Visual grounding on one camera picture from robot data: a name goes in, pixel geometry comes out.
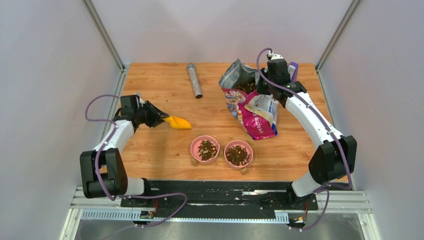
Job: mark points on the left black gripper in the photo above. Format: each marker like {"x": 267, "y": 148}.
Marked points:
{"x": 156, "y": 116}

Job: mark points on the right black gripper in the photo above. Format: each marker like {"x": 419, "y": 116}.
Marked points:
{"x": 260, "y": 89}

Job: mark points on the yellow plastic scoop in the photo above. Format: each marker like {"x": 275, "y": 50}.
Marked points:
{"x": 177, "y": 122}

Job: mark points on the pink blue pet food bag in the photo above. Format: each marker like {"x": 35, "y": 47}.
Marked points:
{"x": 256, "y": 113}

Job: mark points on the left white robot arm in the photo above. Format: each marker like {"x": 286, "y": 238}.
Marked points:
{"x": 102, "y": 169}

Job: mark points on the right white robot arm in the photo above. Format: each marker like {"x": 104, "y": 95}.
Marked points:
{"x": 335, "y": 153}

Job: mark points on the left pink pet bowl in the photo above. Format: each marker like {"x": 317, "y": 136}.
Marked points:
{"x": 195, "y": 160}

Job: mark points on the pink pet bowl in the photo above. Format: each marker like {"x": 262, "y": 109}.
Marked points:
{"x": 244, "y": 169}
{"x": 195, "y": 160}

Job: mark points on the right pink pet bowl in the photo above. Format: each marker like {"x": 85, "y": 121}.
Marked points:
{"x": 244, "y": 169}

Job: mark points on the purple box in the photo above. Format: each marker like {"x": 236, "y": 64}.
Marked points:
{"x": 293, "y": 69}

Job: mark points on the grey metal cylinder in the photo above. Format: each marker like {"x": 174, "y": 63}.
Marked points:
{"x": 191, "y": 69}

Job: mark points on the brown kibble in left bowl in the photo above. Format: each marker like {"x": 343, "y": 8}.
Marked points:
{"x": 207, "y": 150}

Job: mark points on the brown kibble in bowl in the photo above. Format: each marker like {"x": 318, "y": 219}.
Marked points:
{"x": 238, "y": 155}
{"x": 207, "y": 150}

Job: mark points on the brown kibble in right bowl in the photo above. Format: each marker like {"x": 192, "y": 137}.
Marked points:
{"x": 238, "y": 155}

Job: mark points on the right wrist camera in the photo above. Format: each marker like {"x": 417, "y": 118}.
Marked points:
{"x": 273, "y": 56}

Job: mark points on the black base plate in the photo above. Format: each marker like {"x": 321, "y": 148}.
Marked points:
{"x": 228, "y": 199}

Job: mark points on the aluminium rail frame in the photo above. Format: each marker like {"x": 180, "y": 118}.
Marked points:
{"x": 336, "y": 202}

